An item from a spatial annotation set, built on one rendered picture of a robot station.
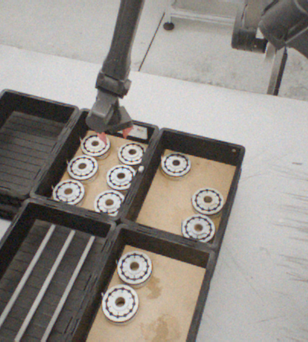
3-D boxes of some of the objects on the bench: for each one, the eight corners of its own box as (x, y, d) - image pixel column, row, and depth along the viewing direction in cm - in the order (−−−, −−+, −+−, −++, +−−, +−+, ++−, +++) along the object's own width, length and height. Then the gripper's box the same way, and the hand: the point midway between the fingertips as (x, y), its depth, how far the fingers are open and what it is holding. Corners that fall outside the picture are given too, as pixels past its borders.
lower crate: (20, 129, 196) (12, 108, 186) (90, 147, 190) (85, 127, 180) (-37, 211, 174) (-50, 191, 164) (43, 233, 167) (35, 214, 158)
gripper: (122, 90, 136) (126, 127, 148) (86, 102, 133) (94, 138, 146) (132, 106, 132) (136, 142, 144) (95, 119, 129) (102, 154, 142)
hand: (114, 138), depth 144 cm, fingers open, 6 cm apart
